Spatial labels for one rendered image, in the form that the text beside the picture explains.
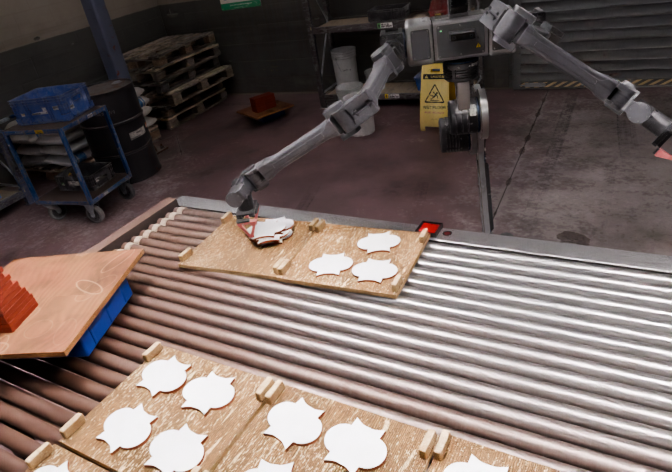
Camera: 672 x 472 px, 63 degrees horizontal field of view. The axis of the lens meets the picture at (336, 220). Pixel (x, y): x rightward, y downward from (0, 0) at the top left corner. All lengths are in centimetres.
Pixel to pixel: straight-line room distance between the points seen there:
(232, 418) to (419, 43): 146
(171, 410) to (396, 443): 56
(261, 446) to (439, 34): 153
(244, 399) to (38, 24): 607
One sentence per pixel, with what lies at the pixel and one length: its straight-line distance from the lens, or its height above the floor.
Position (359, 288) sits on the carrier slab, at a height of 94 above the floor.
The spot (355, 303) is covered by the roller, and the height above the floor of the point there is 92.
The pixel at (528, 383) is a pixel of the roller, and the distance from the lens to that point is 138.
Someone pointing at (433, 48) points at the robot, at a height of 143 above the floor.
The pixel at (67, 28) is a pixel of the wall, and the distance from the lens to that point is 730.
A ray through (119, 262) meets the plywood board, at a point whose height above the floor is 104.
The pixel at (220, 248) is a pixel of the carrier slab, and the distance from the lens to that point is 204.
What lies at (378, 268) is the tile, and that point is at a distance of 172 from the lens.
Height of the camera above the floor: 191
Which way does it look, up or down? 29 degrees down
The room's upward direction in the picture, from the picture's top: 10 degrees counter-clockwise
